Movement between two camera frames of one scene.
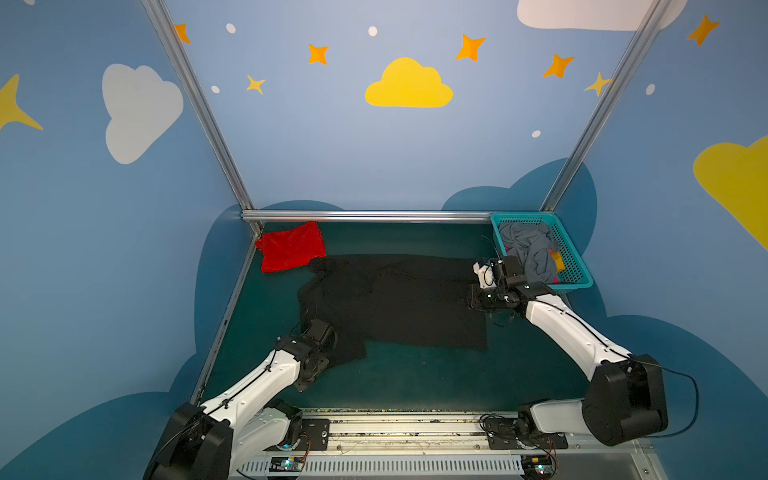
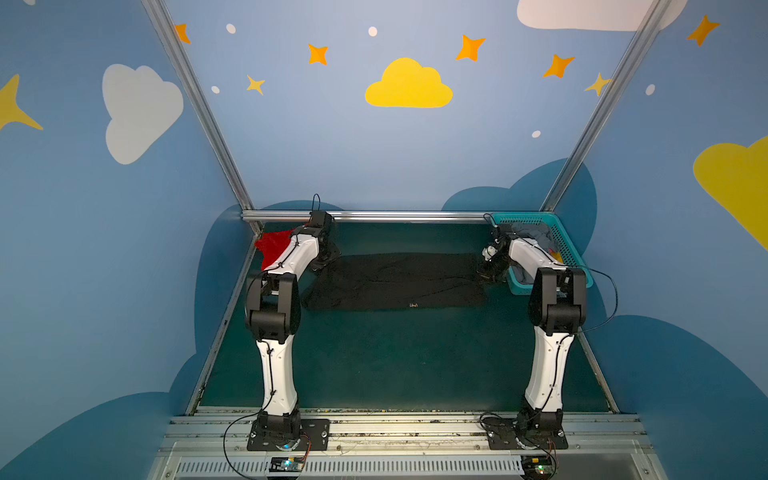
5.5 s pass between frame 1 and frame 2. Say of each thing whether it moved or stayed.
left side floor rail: stayed
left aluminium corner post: stayed
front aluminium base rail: stayed
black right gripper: moved
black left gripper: moved
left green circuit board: stayed
